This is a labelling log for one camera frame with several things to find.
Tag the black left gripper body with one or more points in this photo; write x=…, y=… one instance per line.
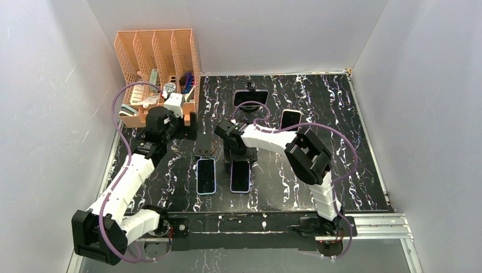
x=184, y=132

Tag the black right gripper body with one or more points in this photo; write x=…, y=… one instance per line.
x=249, y=154

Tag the phone with purple clear case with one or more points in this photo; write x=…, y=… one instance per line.
x=241, y=96

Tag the phone with pink case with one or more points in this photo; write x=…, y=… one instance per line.
x=290, y=118

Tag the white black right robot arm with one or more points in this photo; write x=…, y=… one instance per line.
x=309, y=159

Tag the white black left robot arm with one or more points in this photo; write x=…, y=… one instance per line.
x=103, y=232

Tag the black folding phone stand left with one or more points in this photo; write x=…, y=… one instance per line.
x=205, y=146

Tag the phone with lilac case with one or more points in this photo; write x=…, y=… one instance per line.
x=240, y=177

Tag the phone with blue case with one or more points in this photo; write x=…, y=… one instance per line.
x=206, y=179

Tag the black round base phone stand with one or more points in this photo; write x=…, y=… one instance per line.
x=250, y=107

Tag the round tin blue white label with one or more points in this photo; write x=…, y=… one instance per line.
x=170, y=87

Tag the white paper card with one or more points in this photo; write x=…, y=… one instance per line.
x=137, y=94

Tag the teal bordered item beside organizer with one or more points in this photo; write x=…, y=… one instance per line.
x=127, y=111

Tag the green white small box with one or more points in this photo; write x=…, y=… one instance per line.
x=154, y=79

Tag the orange plastic file organizer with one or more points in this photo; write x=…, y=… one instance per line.
x=171, y=52

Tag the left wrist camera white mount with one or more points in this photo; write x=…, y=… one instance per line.
x=174, y=103

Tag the blue handled tool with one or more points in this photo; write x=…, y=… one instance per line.
x=186, y=82

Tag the aluminium frame rail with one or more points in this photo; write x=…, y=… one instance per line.
x=266, y=242

